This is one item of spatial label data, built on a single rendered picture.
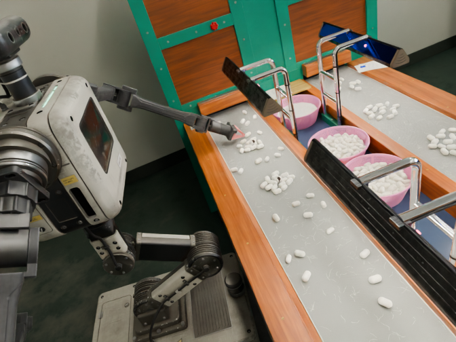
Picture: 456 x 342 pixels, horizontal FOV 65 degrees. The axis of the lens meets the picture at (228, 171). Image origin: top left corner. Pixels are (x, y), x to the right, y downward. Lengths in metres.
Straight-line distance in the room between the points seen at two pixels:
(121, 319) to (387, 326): 1.05
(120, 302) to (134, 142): 1.72
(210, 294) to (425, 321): 0.82
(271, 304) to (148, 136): 2.27
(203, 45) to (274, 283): 1.38
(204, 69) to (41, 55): 1.28
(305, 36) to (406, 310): 1.63
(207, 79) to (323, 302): 1.43
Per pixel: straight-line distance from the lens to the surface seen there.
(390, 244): 0.84
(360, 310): 1.13
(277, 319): 1.10
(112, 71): 2.94
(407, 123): 1.83
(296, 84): 2.26
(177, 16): 2.03
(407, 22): 4.03
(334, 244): 1.27
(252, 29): 2.14
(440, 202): 0.87
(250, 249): 1.27
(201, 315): 1.53
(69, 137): 0.90
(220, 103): 2.13
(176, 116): 1.75
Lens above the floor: 1.71
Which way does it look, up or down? 35 degrees down
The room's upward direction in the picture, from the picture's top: 18 degrees counter-clockwise
